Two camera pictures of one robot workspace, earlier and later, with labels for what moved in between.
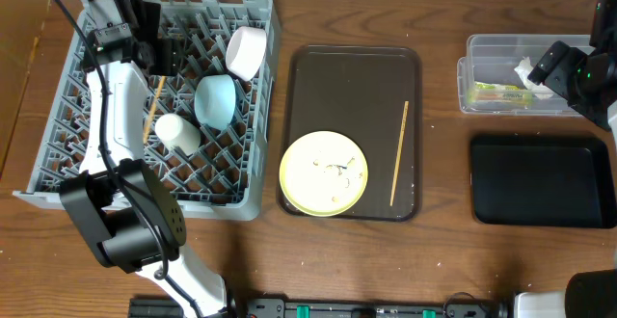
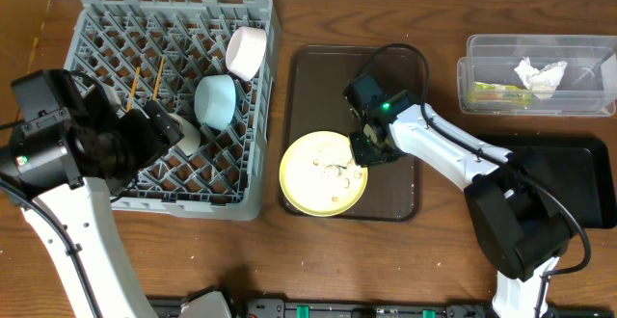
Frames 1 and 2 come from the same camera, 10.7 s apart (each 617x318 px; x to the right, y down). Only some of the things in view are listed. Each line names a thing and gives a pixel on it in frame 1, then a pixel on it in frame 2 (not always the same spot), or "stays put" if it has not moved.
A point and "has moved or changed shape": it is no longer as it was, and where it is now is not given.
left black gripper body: [161, 55] -> [157, 128]
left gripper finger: [172, 57] -> [166, 129]
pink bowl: [245, 51] stays put
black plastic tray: [552, 182] stays put
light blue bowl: [215, 98] stays put
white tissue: [523, 70] stays put
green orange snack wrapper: [498, 94] stays put
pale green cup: [177, 132] stays put
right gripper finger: [556, 68] -> [367, 152]
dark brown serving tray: [372, 94] stays put
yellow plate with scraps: [324, 173] stays put
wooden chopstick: [152, 106] has moved or changed shape
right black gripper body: [549, 63] -> [365, 149]
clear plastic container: [493, 78] stays put
